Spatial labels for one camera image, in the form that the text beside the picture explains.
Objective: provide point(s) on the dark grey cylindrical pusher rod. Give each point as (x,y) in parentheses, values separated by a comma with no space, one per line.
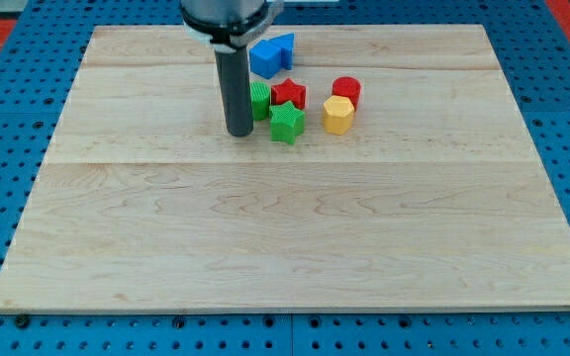
(233,74)

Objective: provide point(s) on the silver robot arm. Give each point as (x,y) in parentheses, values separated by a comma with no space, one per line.
(227,27)

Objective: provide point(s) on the green circle block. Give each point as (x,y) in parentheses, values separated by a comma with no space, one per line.
(260,95)

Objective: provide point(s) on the red star block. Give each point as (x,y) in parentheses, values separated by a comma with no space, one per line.
(289,90)

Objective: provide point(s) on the green star block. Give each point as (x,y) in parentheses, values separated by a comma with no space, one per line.
(287,122)

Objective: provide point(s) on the blue cube block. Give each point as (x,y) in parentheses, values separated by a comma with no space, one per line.
(265,59)

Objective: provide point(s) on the blue triangle block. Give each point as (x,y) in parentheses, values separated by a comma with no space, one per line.
(286,44)

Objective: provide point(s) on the yellow hexagon block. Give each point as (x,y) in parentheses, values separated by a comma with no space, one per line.
(338,114)

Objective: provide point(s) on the red cylinder block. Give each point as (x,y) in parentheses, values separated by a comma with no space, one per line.
(349,87)

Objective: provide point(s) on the light wooden board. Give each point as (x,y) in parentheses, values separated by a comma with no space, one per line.
(434,201)

